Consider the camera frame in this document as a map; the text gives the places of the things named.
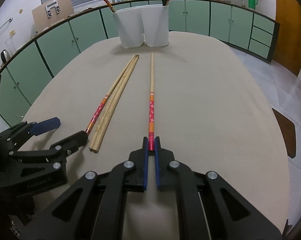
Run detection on green lower kitchen cabinets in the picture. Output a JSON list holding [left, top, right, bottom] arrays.
[[0, 0, 280, 126]]

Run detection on wooden door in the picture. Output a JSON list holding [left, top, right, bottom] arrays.
[[273, 0, 301, 80]]

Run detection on steel electric kettle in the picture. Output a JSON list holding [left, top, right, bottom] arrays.
[[0, 49, 11, 64]]

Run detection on brown wooden chair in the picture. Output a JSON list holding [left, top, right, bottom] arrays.
[[272, 109, 296, 159]]

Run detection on green thermos jug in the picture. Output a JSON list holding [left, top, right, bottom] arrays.
[[248, 0, 258, 10]]

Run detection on red patterned chopstick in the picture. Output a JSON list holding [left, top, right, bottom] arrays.
[[86, 55, 137, 135], [148, 53, 154, 151]]

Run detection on brown cardboard board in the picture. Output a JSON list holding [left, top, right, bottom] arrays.
[[32, 0, 74, 33]]

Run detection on white double utensil holder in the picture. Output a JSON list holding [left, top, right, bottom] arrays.
[[113, 4, 169, 49]]

